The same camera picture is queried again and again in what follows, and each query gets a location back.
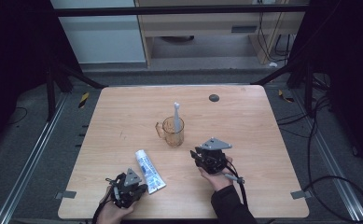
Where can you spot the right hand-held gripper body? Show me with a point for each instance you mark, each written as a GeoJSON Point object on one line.
{"type": "Point", "coordinates": [215, 157]}

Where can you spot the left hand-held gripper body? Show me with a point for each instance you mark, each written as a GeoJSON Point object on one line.
{"type": "Point", "coordinates": [128, 193]}

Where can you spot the white blue toothpaste tube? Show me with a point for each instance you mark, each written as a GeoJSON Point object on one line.
{"type": "Point", "coordinates": [148, 171]}

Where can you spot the amber transparent cup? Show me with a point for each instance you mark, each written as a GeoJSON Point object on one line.
{"type": "Point", "coordinates": [173, 140]}

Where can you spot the white electric toothbrush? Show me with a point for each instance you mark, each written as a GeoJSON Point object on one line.
{"type": "Point", "coordinates": [176, 118]}

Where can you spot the person's right hand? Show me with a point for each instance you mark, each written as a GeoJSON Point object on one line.
{"type": "Point", "coordinates": [218, 182]}

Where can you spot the person's left hand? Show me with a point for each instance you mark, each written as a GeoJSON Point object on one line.
{"type": "Point", "coordinates": [110, 214]}

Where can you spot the grey round table grommet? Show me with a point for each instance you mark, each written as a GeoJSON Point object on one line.
{"type": "Point", "coordinates": [214, 98]}

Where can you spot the yellow black tape strip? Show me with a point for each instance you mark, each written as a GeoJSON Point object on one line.
{"type": "Point", "coordinates": [83, 99]}
{"type": "Point", "coordinates": [285, 97]}

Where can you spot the black stand leg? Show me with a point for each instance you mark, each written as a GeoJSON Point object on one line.
{"type": "Point", "coordinates": [282, 73]}
{"type": "Point", "coordinates": [73, 74]}

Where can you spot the small white floor object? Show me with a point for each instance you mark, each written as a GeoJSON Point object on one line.
{"type": "Point", "coordinates": [273, 64]}

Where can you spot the grey oval object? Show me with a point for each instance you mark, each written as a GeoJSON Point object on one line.
{"type": "Point", "coordinates": [177, 39]}

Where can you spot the light wooden desk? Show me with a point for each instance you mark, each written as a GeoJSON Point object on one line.
{"type": "Point", "coordinates": [201, 23]}

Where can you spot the white cabinet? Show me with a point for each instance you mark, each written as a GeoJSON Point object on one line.
{"type": "Point", "coordinates": [101, 40]}

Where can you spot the black curtain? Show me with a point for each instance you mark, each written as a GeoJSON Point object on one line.
{"type": "Point", "coordinates": [14, 62]}
{"type": "Point", "coordinates": [350, 62]}

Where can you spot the grey metal table bracket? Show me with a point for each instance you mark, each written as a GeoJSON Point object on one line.
{"type": "Point", "coordinates": [300, 194]}
{"type": "Point", "coordinates": [65, 194]}

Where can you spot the aluminium floor rail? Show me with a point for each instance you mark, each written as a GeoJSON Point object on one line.
{"type": "Point", "coordinates": [331, 161]}
{"type": "Point", "coordinates": [30, 158]}

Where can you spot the black horizontal frame bar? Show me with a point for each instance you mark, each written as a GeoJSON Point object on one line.
{"type": "Point", "coordinates": [182, 10]}

